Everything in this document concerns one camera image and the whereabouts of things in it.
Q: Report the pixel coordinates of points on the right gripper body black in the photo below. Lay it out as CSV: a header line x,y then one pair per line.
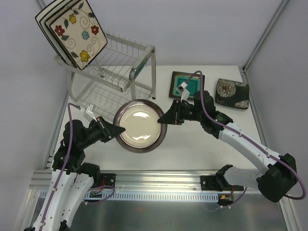
x,y
177,112

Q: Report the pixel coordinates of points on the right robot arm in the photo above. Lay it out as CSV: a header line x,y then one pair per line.
x,y
274,174

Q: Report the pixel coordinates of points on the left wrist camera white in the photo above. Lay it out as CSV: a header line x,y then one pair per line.
x,y
88,112

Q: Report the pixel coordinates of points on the left aluminium frame post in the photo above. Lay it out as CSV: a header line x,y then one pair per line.
x,y
41,4

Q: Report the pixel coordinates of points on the slotted cable duct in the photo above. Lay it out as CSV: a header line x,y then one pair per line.
x,y
150,196

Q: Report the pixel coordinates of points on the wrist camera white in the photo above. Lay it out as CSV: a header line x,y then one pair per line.
x,y
88,112
182,90

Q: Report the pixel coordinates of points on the steel two-tier dish rack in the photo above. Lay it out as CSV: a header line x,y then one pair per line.
x,y
125,70

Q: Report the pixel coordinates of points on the cream floral square plate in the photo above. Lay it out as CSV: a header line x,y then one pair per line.
x,y
45,19
80,32

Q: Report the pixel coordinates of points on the right aluminium frame post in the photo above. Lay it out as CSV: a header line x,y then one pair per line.
x,y
269,27

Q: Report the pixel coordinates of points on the aluminium frame post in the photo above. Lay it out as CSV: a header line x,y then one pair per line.
x,y
269,27
41,4

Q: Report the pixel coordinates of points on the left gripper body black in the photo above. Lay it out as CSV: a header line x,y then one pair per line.
x,y
104,130

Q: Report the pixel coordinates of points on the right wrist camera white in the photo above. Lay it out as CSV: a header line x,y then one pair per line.
x,y
182,90

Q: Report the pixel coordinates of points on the aluminium mounting rail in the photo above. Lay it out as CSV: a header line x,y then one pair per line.
x,y
158,181

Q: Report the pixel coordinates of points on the black dahlia square plate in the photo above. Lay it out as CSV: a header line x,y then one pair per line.
x,y
232,94

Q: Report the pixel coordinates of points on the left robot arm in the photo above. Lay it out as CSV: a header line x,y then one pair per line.
x,y
71,177

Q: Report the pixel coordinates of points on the white square plate black rim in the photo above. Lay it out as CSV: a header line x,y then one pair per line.
x,y
37,19

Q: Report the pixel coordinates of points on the round cream plate brown rim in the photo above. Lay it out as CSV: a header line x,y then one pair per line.
x,y
142,132

